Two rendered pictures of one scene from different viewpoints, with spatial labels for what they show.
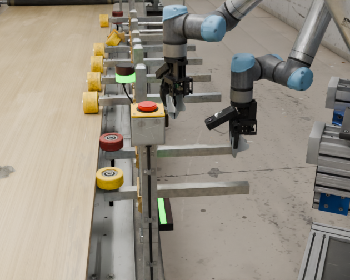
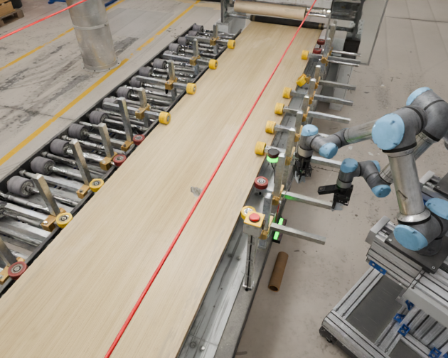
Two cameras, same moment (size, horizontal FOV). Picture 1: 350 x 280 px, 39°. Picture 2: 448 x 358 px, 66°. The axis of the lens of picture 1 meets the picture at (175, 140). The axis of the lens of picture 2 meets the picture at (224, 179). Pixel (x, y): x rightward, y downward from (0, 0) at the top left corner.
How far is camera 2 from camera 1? 0.71 m
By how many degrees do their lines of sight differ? 28
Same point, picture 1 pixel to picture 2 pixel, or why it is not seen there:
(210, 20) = (326, 147)
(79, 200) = (226, 226)
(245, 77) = (347, 175)
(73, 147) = (238, 182)
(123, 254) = not seen: hidden behind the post
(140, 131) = (247, 229)
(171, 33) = (303, 143)
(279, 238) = not seen: hidden behind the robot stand
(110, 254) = (244, 243)
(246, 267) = (340, 251)
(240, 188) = (319, 241)
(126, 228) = not seen: hidden behind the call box
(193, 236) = (316, 219)
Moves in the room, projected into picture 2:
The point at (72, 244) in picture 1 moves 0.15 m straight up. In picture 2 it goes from (212, 256) to (211, 236)
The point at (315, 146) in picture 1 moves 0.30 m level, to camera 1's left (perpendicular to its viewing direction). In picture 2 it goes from (372, 236) to (310, 214)
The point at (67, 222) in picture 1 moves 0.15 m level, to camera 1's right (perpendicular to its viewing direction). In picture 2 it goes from (215, 240) to (243, 251)
